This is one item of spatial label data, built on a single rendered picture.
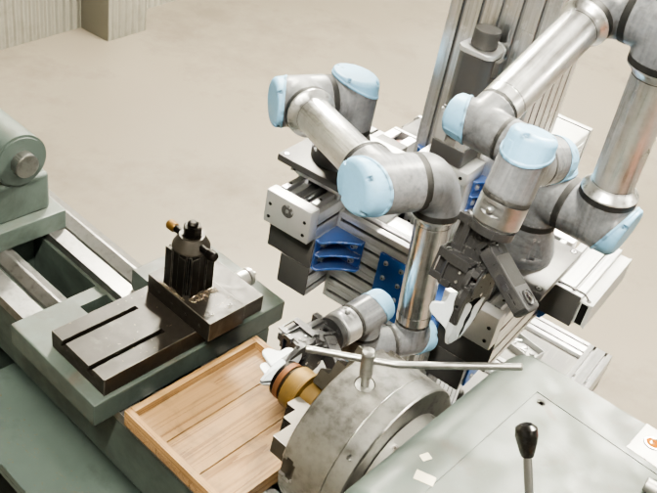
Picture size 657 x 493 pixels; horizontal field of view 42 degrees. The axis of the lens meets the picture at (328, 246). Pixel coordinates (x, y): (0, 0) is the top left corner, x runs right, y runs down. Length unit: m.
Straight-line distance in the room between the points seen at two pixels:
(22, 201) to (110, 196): 1.76
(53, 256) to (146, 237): 1.46
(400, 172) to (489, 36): 0.43
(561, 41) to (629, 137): 0.26
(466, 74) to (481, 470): 0.93
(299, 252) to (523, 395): 0.83
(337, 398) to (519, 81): 0.59
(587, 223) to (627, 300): 2.28
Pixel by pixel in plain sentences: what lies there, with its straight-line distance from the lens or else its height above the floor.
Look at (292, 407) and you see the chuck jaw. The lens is 1.54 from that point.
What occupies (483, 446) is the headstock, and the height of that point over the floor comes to 1.26.
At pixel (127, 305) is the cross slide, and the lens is 1.91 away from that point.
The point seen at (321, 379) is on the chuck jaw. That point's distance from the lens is 1.56.
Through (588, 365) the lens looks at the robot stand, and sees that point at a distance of 3.25.
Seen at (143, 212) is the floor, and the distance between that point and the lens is 3.86.
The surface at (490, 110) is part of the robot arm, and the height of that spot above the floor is 1.64.
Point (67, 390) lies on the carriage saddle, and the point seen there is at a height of 0.90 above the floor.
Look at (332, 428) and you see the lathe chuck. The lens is 1.40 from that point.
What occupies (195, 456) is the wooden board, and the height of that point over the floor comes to 0.88.
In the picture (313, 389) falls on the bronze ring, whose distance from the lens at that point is 1.57.
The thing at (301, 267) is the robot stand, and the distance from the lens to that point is 2.13.
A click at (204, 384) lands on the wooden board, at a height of 0.89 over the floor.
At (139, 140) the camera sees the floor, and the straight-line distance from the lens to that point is 4.38.
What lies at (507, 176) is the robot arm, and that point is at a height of 1.62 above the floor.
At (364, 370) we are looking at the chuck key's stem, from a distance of 1.38.
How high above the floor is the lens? 2.23
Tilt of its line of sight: 36 degrees down
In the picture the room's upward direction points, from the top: 11 degrees clockwise
